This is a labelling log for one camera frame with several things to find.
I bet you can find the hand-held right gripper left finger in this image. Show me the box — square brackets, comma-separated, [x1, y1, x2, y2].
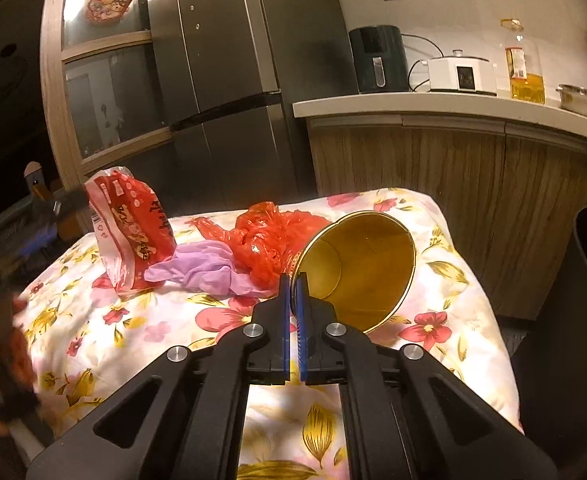
[25, 272, 293, 480]

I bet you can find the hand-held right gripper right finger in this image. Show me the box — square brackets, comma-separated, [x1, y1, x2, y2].
[296, 272, 559, 480]

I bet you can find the red plastic bag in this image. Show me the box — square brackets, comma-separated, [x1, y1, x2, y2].
[194, 201, 331, 291]

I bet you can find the rubber glove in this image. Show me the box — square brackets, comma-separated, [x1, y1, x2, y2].
[145, 240, 274, 297]

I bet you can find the red tin can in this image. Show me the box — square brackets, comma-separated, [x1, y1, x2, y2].
[288, 210, 417, 336]

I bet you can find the red and white snack bag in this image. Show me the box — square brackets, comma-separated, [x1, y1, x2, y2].
[84, 166, 178, 296]

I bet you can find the black trash bin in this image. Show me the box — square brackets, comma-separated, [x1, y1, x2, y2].
[511, 205, 587, 480]

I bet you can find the person's left forearm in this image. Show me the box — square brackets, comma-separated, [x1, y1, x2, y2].
[0, 295, 39, 437]

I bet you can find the floral blanket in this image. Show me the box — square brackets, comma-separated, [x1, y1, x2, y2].
[11, 187, 524, 480]

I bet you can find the wooden glass door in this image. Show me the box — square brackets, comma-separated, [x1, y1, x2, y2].
[40, 0, 174, 192]

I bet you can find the wooden kitchen base cabinet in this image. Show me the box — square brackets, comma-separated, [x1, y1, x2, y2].
[292, 91, 587, 322]

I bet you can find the red door decoration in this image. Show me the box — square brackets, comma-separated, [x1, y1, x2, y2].
[84, 0, 134, 24]

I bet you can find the dark steel refrigerator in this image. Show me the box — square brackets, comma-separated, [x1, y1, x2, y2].
[146, 0, 347, 221]

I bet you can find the black air fryer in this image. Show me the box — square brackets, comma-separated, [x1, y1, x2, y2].
[348, 25, 410, 94]

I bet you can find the white electric cooker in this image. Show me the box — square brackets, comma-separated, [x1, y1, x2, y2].
[427, 50, 498, 97]

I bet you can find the cooking oil bottle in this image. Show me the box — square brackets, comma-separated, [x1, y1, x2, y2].
[501, 18, 547, 106]

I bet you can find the metal bowl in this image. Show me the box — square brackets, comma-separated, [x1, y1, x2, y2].
[556, 84, 587, 122]

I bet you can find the power cable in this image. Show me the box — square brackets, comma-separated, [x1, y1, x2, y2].
[407, 34, 445, 92]

